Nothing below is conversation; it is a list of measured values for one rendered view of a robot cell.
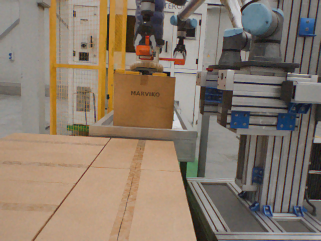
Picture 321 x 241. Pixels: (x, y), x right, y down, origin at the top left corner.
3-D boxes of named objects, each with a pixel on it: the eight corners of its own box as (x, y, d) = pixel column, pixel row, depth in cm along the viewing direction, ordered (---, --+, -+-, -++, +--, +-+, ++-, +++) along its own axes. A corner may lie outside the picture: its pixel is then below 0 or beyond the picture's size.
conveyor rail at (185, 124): (171, 114, 424) (172, 101, 421) (174, 115, 424) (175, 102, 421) (186, 159, 196) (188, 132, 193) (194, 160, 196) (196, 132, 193)
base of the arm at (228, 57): (236, 67, 194) (238, 51, 193) (246, 66, 180) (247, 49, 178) (214, 65, 193) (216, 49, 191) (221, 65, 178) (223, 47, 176)
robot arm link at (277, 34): (284, 42, 137) (288, 11, 135) (276, 38, 127) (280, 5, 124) (258, 42, 144) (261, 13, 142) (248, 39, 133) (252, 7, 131)
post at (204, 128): (195, 186, 262) (204, 72, 245) (202, 186, 262) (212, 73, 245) (196, 188, 255) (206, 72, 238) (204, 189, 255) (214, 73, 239)
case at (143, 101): (122, 120, 256) (124, 73, 249) (168, 122, 257) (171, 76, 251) (112, 133, 197) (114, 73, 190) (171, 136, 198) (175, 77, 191)
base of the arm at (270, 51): (272, 64, 146) (274, 43, 144) (288, 63, 131) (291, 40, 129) (243, 62, 144) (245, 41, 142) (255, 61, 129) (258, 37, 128)
